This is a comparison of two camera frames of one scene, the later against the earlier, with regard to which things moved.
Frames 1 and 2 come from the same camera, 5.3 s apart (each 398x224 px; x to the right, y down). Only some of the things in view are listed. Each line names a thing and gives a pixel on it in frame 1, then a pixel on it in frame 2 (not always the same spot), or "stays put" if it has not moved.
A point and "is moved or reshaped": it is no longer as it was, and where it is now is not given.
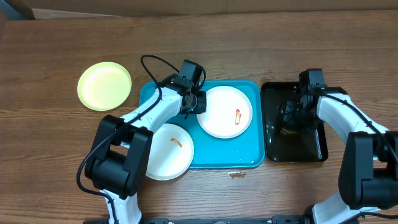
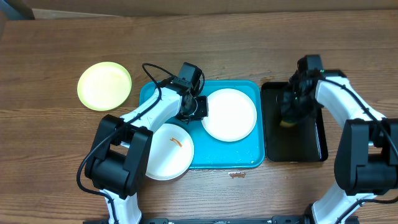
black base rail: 209,219 stays put
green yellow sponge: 285,131 is moved or reshaped
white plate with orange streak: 171,152 stays put
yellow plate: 104,86 stays put
